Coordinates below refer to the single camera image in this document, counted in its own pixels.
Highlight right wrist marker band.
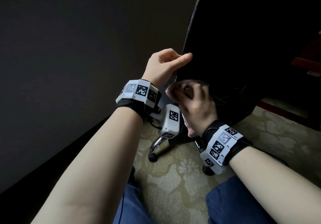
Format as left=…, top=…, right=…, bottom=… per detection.
left=200, top=121, right=254, bottom=166

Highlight left wrist marker band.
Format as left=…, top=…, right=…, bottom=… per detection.
left=115, top=79, right=162, bottom=121

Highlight blue trousers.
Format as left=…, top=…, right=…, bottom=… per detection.
left=111, top=166, right=276, bottom=224

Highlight black left camera cable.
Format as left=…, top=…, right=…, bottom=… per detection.
left=119, top=191, right=126, bottom=224

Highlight person's left hand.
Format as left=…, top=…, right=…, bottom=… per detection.
left=141, top=48, right=194, bottom=89

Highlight person's right hand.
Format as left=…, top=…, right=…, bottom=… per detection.
left=165, top=79, right=219, bottom=138

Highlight red wooden table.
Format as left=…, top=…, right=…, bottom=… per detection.
left=258, top=30, right=321, bottom=131

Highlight person's right forearm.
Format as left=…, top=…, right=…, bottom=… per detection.
left=228, top=147, right=321, bottom=224

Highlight wrist marker band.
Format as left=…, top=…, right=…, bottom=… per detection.
left=200, top=121, right=254, bottom=166
left=115, top=79, right=162, bottom=121

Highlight person's left forearm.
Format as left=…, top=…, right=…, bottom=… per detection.
left=31, top=108, right=144, bottom=224

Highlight black office chair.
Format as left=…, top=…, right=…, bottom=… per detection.
left=148, top=0, right=321, bottom=176

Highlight pink cleaning cloth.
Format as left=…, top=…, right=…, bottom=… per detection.
left=165, top=79, right=209, bottom=138

